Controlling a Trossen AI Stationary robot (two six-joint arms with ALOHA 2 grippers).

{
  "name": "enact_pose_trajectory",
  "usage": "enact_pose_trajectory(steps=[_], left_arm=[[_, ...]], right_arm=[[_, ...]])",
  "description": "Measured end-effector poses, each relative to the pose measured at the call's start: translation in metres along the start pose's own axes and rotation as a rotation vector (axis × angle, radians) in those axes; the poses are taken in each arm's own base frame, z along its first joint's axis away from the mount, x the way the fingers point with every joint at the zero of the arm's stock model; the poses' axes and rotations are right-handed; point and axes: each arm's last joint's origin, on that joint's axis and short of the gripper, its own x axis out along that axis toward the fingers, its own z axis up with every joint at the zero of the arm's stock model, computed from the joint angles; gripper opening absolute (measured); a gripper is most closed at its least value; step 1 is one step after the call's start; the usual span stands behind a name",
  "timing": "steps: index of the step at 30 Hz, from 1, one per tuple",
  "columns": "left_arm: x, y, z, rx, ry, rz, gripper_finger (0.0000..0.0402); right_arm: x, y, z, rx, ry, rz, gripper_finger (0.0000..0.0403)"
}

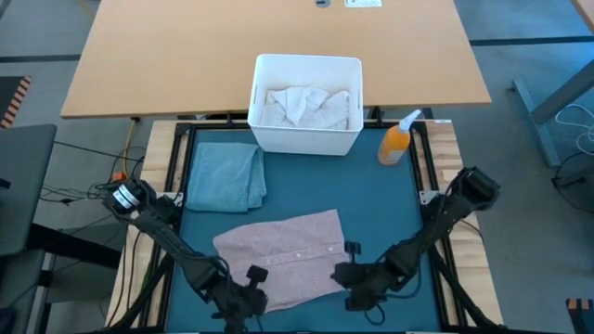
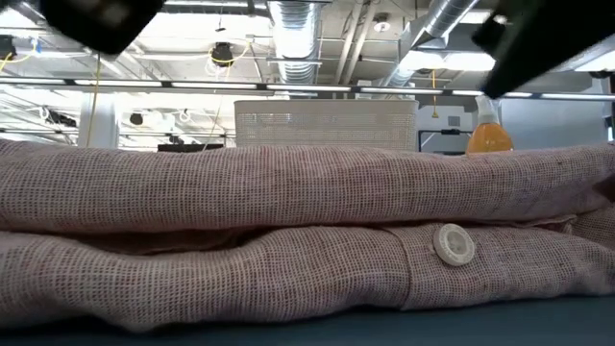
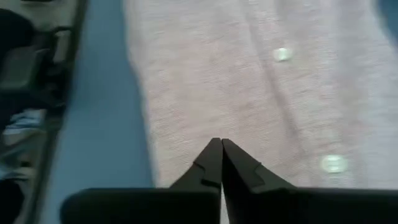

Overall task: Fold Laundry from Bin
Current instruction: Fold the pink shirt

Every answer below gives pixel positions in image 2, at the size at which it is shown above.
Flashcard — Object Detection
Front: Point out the long ceiling light bar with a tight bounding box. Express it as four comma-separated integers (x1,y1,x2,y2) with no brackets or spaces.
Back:
0,78,615,101

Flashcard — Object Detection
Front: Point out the orange spray bottle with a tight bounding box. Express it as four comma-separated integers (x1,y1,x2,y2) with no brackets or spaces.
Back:
464,94,515,156

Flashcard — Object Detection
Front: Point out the white building column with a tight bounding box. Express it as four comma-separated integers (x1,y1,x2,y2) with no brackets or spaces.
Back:
79,92,120,149

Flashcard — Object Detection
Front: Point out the black ceiling cable reel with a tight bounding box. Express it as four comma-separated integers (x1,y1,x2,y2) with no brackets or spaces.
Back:
210,41,235,67

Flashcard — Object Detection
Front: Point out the pink garment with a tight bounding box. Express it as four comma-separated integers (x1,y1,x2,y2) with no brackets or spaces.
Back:
0,137,615,334

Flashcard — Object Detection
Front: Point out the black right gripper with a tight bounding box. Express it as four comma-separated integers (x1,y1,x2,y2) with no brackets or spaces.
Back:
473,0,615,100

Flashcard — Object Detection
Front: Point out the black metal stand frame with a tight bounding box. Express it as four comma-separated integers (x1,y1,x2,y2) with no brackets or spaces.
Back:
417,128,475,156

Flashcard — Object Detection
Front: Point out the yellow hanging cable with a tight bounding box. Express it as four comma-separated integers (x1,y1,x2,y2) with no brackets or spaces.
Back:
86,52,101,148

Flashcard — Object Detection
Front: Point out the wide ribbed silver duct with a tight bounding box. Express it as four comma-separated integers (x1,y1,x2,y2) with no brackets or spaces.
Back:
266,0,322,86

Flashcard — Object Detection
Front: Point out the silver ventilation duct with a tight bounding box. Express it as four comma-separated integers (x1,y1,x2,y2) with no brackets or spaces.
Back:
383,0,481,90

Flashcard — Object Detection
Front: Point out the white perforated laundry bin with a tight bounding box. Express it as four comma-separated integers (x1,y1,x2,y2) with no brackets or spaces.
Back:
234,99,420,152

